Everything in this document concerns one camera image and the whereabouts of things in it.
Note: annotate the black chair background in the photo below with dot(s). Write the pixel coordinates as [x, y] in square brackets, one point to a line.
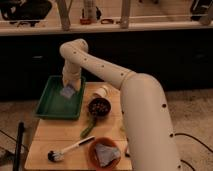
[24, 12]

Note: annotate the white dish brush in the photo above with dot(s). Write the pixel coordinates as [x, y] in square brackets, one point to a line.
[56, 156]

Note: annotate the red bowl on shelf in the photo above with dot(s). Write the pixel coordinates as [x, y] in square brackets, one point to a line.
[84, 21]

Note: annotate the wooden railing post middle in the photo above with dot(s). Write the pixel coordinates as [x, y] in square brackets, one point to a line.
[125, 13]

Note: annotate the blue grey cloth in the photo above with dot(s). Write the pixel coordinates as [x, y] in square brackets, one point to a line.
[107, 155]

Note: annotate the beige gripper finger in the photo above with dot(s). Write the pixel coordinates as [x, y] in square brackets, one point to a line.
[77, 85]

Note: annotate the wooden railing post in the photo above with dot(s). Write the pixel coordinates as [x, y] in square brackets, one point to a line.
[64, 14]
[125, 13]

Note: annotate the green plastic tray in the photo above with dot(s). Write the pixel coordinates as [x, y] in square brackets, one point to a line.
[53, 105]

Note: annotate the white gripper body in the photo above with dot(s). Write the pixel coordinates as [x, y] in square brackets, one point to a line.
[71, 72]

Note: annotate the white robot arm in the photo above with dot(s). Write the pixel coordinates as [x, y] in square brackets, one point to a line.
[146, 116]

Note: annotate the black pole stand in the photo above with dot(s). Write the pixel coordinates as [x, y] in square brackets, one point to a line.
[16, 161]

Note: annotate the wooden railing post left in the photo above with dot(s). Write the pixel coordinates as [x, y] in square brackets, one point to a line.
[64, 14]

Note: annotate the orange plate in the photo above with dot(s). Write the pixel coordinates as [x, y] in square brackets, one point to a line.
[92, 154]

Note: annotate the blue sponge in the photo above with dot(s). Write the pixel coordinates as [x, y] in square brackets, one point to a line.
[67, 91]

